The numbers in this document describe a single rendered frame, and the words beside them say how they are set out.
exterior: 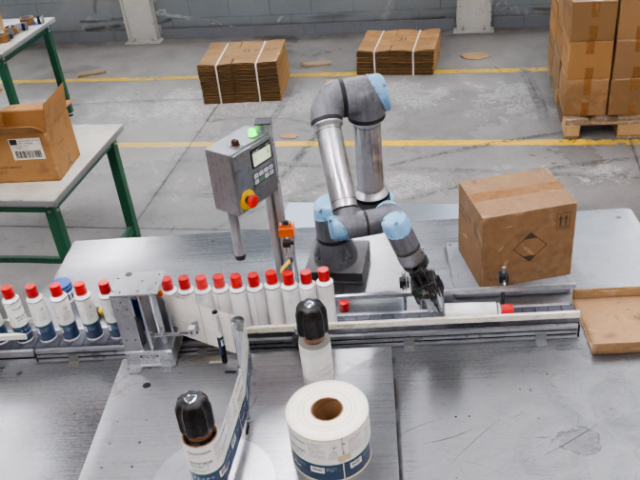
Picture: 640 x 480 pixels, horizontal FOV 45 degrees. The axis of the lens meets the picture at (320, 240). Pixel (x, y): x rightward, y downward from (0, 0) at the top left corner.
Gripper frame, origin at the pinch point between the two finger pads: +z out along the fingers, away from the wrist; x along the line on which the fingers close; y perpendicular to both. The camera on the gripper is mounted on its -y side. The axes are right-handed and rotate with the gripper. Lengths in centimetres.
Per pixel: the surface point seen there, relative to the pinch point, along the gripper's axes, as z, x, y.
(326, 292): -19.9, -27.3, 2.6
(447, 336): 6.9, -0.2, 5.9
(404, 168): 87, -31, -263
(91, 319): -39, -97, 3
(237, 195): -59, -36, 1
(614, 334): 26, 45, 6
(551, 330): 17.5, 28.4, 5.4
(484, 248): -2.7, 17.8, -17.2
